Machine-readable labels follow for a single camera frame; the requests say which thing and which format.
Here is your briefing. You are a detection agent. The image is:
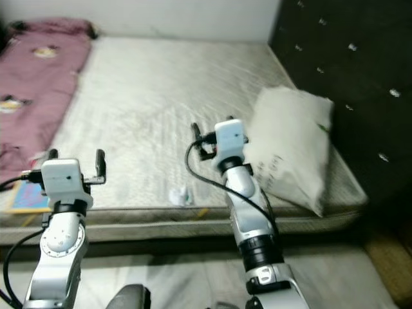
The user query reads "colourful picture book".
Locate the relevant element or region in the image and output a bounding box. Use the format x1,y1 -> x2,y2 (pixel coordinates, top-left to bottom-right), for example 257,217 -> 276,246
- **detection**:
10,180 -> 52,214

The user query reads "white paper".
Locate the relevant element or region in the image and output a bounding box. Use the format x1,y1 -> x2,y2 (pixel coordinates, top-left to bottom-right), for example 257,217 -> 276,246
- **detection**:
169,185 -> 194,207

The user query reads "cream pillow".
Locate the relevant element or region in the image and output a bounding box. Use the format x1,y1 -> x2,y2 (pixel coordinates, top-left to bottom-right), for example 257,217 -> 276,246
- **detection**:
245,87 -> 334,218

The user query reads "pink cartoon mouse blanket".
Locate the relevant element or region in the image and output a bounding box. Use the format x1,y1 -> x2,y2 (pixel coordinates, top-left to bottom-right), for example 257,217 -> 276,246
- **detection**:
0,18 -> 94,184

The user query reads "white quilted mattress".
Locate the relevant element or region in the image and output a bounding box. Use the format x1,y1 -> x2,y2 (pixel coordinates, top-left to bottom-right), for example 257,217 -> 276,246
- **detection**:
0,35 -> 369,245

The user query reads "silver robot left leg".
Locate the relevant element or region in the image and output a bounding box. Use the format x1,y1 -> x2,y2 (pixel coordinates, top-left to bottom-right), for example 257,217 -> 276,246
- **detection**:
106,284 -> 150,309

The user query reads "black tufted headboard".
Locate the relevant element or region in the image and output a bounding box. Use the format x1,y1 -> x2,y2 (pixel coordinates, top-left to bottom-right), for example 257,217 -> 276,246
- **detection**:
269,0 -> 412,213

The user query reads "brown woven mat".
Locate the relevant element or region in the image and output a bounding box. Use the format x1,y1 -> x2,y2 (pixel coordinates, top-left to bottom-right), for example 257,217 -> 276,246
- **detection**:
364,235 -> 412,303

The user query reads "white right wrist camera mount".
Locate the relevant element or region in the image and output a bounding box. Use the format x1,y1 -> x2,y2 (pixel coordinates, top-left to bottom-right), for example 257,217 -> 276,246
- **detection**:
215,118 -> 247,170

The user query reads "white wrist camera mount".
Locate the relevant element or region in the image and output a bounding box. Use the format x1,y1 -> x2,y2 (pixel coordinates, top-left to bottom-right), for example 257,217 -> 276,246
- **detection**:
41,158 -> 84,197
215,118 -> 247,170

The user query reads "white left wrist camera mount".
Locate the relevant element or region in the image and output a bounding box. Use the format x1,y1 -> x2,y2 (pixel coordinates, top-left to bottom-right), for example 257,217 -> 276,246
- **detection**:
41,158 -> 84,197

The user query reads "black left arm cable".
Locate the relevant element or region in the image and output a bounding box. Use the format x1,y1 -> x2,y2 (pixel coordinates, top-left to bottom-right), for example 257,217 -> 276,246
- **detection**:
0,171 -> 34,309
3,229 -> 44,308

